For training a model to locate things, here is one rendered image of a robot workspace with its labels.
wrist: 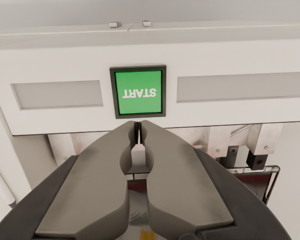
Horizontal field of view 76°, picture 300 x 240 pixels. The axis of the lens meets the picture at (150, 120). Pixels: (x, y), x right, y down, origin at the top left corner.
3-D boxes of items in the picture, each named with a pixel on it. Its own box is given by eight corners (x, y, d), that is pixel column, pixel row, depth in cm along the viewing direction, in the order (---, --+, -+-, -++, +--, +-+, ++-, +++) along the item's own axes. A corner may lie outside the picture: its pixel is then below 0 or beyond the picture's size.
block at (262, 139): (264, 144, 35) (274, 155, 32) (245, 145, 35) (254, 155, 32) (276, 103, 31) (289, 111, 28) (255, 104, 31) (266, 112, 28)
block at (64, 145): (83, 154, 34) (78, 165, 31) (63, 155, 34) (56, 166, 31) (73, 113, 30) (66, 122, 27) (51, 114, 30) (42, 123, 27)
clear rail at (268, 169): (276, 168, 36) (281, 174, 35) (75, 180, 35) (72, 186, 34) (278, 163, 36) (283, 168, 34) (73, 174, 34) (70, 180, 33)
